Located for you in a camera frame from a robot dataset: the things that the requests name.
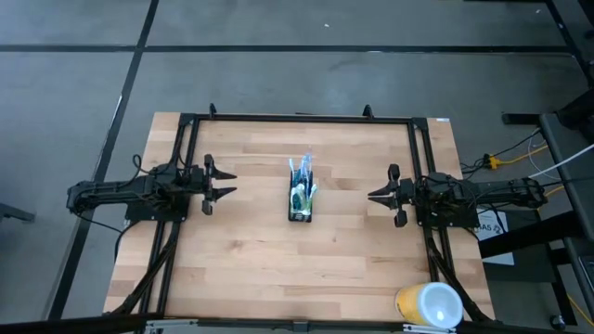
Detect black wire caddy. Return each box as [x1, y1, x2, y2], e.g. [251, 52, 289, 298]
[287, 169, 316, 224]

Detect black aluminium table frame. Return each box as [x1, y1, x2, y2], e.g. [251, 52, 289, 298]
[102, 102, 500, 334]

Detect black office chair base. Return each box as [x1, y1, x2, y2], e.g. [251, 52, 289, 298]
[0, 201, 37, 224]

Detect yellow wipes canister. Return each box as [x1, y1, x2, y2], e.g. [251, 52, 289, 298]
[394, 281, 465, 329]

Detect white paper sign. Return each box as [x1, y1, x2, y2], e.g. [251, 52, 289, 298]
[475, 208, 510, 242]

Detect silver metal bracket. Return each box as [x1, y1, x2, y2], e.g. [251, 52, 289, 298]
[402, 323, 457, 334]

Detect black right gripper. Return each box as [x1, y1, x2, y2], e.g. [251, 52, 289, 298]
[368, 163, 419, 228]

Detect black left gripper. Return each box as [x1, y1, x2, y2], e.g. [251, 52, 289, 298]
[188, 155, 238, 215]

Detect white cable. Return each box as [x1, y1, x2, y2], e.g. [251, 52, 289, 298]
[523, 142, 594, 181]

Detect yellow extension cable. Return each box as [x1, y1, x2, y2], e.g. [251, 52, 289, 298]
[482, 144, 594, 316]

